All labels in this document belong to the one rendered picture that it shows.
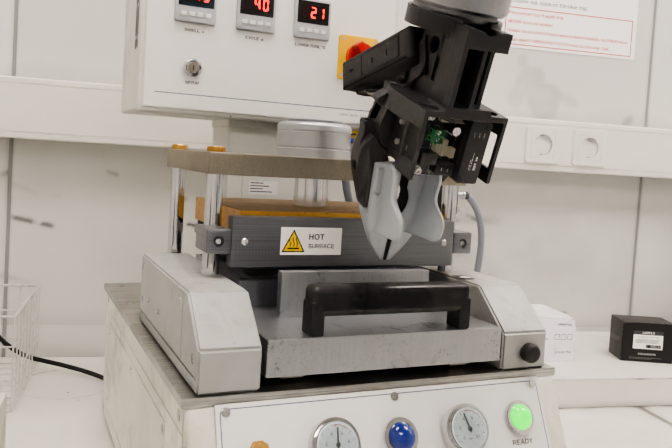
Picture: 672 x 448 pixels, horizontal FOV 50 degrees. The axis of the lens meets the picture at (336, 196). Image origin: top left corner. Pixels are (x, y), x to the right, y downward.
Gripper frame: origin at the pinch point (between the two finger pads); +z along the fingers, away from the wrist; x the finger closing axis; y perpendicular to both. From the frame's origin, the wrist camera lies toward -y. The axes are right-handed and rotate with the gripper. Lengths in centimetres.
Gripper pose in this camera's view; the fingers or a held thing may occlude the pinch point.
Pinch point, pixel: (382, 241)
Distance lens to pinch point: 61.7
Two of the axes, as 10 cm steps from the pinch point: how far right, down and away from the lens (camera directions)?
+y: 3.7, 4.1, -8.3
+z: -2.0, 9.1, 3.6
